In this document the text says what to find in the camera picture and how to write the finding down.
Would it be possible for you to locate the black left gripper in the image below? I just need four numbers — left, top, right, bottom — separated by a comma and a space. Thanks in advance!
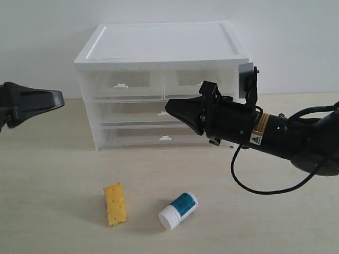
1, 81, 65, 129

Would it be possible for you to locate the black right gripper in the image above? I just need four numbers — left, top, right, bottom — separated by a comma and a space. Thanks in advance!
165, 81, 256, 146

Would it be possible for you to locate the white pill bottle blue label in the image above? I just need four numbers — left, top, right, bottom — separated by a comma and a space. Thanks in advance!
158, 192, 199, 230

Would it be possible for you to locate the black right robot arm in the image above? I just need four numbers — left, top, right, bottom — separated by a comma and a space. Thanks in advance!
165, 81, 338, 176

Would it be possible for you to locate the white plastic drawer cabinet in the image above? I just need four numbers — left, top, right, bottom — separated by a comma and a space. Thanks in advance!
74, 21, 251, 150

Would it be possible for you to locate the yellow cheese wedge sponge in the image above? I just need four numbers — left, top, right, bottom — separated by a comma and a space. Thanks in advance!
103, 183, 127, 227

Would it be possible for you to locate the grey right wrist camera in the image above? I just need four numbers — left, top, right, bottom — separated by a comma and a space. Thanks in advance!
238, 62, 259, 109

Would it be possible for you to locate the black right camera cable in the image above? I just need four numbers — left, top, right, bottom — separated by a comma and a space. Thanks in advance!
230, 102, 339, 196

